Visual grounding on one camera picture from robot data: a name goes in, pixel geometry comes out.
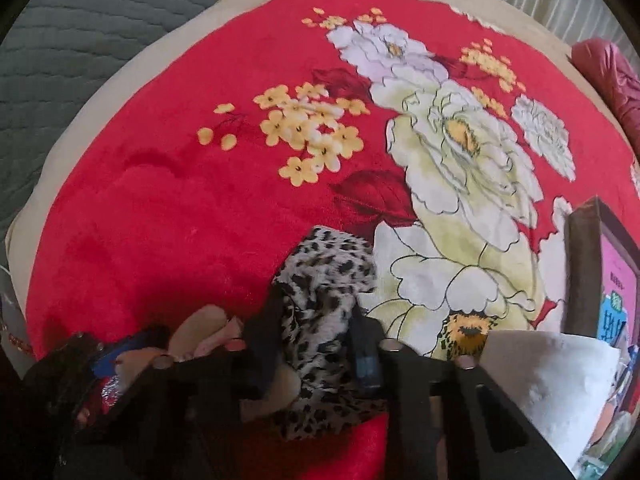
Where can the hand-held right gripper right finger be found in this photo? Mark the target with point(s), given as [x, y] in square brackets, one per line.
[367, 365]

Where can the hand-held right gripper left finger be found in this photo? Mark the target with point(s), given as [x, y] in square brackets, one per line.
[260, 340]

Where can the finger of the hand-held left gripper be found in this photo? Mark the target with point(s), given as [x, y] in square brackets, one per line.
[120, 355]

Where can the beige plush bear pink dress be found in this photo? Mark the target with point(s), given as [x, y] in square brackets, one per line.
[205, 325]

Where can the leopard print scrunchie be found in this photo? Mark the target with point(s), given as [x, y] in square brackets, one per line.
[325, 270]

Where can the dark brown tray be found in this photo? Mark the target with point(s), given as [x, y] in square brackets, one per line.
[582, 270]

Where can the green white tissue pack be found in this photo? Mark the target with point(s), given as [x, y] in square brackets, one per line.
[600, 460]

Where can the silver tiara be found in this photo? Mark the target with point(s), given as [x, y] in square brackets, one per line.
[111, 390]

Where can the red floral blanket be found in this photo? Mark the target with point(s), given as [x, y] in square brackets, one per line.
[175, 185]

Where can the white paper roll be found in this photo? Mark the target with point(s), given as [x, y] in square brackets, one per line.
[550, 385]

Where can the pink book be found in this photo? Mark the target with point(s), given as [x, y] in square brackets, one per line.
[617, 270]

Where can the pink quilt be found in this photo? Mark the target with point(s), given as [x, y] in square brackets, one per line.
[615, 85]

